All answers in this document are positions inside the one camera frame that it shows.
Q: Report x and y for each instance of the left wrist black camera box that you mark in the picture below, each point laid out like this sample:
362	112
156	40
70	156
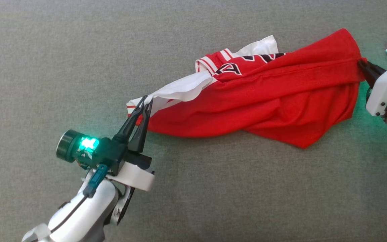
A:
114	154

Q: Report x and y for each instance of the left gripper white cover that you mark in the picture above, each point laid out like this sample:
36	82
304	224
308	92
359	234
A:
69	146

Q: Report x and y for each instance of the large grey sofa seat cushion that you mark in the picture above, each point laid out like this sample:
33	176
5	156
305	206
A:
213	195

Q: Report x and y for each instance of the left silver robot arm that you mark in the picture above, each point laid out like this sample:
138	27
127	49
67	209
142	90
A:
76	218

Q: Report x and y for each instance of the red and white jersey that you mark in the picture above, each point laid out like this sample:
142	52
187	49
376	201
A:
264	101

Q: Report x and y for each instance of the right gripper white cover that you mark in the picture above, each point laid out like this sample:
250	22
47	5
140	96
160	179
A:
386	87

